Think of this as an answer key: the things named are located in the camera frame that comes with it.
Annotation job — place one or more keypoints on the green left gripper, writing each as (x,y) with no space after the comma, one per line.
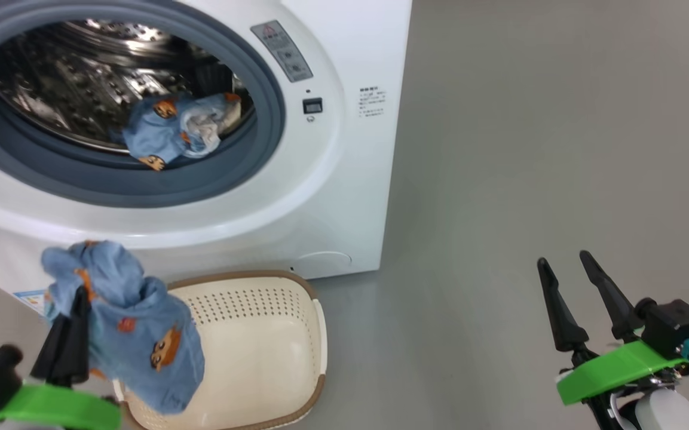
(51,409)

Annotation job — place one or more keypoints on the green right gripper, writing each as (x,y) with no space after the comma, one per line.
(619,367)

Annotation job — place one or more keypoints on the blue cartoon print garment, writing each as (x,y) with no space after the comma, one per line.
(159,131)
(135,322)

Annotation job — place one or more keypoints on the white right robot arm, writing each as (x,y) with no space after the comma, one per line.
(667,415)

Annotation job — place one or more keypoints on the stainless steel washing machine drum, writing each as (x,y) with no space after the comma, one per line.
(69,77)

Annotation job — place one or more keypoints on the white front-load washing machine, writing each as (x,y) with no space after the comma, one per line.
(344,179)

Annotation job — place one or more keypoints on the black door latch socket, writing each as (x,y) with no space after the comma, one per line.
(312,106)

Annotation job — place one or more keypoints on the blue energy label sticker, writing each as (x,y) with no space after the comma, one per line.
(32,301)

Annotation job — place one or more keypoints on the cream perforated laundry basket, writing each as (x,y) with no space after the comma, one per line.
(248,358)

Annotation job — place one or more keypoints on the round white filter cover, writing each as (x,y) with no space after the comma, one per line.
(323,263)

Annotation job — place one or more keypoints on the small printed text label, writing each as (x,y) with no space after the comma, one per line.
(373,101)

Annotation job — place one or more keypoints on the grey warning sticker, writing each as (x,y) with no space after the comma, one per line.
(281,51)

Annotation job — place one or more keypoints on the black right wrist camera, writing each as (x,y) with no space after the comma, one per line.
(676,325)

